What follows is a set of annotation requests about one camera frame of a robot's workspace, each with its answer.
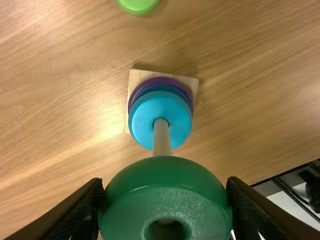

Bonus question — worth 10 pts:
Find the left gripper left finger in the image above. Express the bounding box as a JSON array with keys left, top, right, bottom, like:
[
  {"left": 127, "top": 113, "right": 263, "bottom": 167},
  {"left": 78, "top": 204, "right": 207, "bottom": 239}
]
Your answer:
[{"left": 4, "top": 177, "right": 105, "bottom": 240}]

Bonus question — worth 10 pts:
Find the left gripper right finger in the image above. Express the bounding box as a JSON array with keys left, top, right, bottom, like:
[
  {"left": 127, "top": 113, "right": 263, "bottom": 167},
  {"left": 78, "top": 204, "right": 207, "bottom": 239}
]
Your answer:
[{"left": 225, "top": 176, "right": 320, "bottom": 240}]

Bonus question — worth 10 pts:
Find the dark green ring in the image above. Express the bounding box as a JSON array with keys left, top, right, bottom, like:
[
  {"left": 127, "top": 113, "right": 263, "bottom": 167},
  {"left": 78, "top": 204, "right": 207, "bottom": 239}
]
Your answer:
[{"left": 97, "top": 155, "right": 234, "bottom": 240}]

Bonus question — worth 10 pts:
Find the light blue ring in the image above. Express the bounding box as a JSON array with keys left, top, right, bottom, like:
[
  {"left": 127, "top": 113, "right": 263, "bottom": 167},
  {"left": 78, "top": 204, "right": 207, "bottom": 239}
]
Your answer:
[{"left": 128, "top": 90, "right": 194, "bottom": 151}]

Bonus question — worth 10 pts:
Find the light green ring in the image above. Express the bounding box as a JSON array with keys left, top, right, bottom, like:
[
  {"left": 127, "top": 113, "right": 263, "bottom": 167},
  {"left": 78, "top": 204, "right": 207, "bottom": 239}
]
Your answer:
[{"left": 114, "top": 0, "right": 161, "bottom": 17}]

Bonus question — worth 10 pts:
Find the wooden peg base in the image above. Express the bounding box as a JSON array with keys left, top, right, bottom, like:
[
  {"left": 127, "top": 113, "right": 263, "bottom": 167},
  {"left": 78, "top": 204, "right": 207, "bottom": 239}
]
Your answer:
[{"left": 124, "top": 68, "right": 200, "bottom": 226}]

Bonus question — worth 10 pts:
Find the dark blue ring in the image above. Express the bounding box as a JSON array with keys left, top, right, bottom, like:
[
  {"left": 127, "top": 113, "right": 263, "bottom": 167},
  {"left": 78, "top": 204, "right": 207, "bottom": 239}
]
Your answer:
[{"left": 133, "top": 84, "right": 192, "bottom": 107}]

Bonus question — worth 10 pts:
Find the purple ring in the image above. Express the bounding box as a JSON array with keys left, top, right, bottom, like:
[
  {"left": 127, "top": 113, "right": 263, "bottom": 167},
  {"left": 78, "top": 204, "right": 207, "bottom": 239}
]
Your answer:
[{"left": 127, "top": 76, "right": 195, "bottom": 116}]

